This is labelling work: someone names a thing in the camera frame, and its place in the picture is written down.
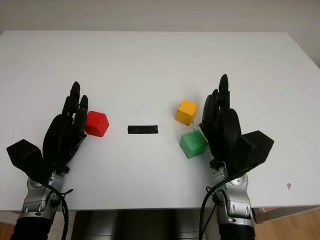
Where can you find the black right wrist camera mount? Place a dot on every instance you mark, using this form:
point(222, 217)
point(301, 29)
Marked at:
point(257, 147)

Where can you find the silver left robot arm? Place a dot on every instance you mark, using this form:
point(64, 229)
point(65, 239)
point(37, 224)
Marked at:
point(37, 200)

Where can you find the grey robot body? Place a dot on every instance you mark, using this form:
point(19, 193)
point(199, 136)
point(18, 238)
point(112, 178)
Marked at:
point(145, 225)

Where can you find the yellow wooden block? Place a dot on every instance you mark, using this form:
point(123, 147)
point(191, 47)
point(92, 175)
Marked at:
point(186, 111)

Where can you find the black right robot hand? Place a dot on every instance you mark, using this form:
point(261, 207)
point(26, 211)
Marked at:
point(225, 130)

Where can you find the green wooden block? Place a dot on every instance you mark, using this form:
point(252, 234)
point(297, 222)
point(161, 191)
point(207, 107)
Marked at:
point(192, 143)

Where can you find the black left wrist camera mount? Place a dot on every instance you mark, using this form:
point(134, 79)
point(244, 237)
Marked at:
point(23, 152)

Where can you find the black tape strip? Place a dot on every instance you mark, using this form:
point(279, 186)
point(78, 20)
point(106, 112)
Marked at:
point(142, 129)

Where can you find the red wooden block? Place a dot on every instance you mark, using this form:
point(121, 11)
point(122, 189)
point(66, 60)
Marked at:
point(96, 123)

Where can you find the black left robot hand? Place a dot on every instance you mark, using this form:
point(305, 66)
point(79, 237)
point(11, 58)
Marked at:
point(60, 135)

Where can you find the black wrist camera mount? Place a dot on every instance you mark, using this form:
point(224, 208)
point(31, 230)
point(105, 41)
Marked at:
point(257, 147)
point(23, 152)

